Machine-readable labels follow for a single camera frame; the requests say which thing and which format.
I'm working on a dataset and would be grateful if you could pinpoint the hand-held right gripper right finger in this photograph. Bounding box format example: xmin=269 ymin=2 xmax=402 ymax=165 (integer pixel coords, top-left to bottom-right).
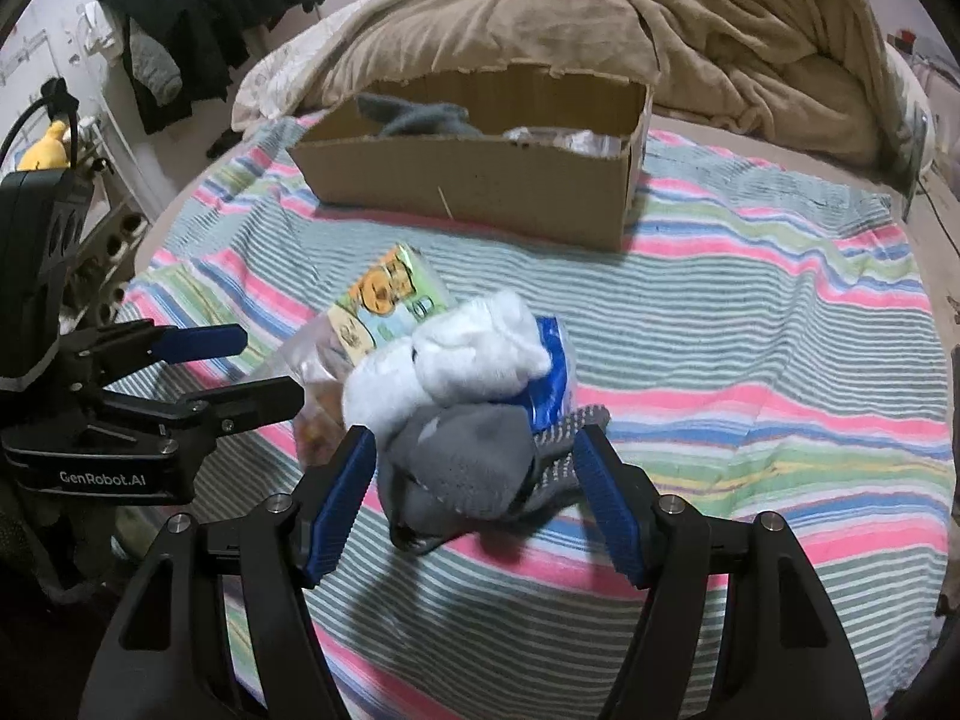
xmin=573 ymin=424 xmax=875 ymax=720

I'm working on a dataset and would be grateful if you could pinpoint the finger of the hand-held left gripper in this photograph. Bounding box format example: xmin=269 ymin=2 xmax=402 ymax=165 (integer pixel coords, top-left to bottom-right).
xmin=56 ymin=319 xmax=249 ymax=377
xmin=75 ymin=377 xmax=305 ymax=458

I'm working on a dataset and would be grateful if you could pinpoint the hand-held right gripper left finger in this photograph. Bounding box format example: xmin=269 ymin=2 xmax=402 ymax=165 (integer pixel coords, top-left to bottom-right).
xmin=75 ymin=424 xmax=376 ymax=720

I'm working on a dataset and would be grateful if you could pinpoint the grey dotted work glove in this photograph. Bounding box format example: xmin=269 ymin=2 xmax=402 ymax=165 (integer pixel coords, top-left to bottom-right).
xmin=517 ymin=403 xmax=612 ymax=518

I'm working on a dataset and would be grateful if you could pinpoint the grey sock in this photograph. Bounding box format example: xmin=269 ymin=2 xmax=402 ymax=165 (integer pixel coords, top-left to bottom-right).
xmin=377 ymin=402 xmax=545 ymax=557

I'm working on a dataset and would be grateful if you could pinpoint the blue plastic packet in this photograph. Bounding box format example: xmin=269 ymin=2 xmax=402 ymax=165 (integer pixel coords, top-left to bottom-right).
xmin=517 ymin=315 xmax=575 ymax=432

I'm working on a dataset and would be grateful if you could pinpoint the cartoon print snack packet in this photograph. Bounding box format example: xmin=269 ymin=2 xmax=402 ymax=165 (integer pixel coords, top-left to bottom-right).
xmin=281 ymin=241 xmax=452 ymax=466

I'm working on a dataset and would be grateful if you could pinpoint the white sock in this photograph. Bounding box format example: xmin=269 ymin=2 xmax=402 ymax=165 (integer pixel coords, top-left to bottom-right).
xmin=343 ymin=289 xmax=554 ymax=437

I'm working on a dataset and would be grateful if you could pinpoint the cardboard box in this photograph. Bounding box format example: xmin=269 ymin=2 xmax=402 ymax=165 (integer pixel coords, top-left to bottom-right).
xmin=288 ymin=61 xmax=653 ymax=253

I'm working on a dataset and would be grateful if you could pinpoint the striped towel blanket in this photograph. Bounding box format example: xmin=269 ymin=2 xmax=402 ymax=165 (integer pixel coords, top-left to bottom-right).
xmin=112 ymin=114 xmax=947 ymax=720

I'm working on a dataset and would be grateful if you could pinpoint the yellow plush toy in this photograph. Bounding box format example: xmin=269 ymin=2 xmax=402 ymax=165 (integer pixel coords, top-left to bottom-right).
xmin=16 ymin=120 xmax=72 ymax=172

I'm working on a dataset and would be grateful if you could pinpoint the floral white bedsheet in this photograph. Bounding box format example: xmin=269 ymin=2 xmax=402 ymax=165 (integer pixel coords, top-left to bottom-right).
xmin=231 ymin=0 xmax=398 ymax=137

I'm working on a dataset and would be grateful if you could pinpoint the grey cloth in box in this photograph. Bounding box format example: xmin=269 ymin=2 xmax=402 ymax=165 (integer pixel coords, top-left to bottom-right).
xmin=354 ymin=92 xmax=488 ymax=139

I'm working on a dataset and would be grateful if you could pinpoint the dark clothes pile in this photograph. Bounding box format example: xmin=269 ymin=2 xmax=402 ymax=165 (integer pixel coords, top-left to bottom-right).
xmin=96 ymin=0 xmax=332 ymax=136

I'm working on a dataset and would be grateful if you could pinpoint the clear plastic bag in box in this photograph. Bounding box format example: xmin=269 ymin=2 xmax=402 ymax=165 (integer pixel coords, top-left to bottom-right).
xmin=504 ymin=126 xmax=625 ymax=158

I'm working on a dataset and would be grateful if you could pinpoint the beige fleece blanket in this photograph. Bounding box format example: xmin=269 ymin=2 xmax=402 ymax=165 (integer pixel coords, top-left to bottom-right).
xmin=315 ymin=0 xmax=917 ymax=170

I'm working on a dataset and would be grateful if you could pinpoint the black cable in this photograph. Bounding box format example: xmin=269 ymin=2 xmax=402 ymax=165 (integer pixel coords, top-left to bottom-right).
xmin=0 ymin=77 xmax=80 ymax=166

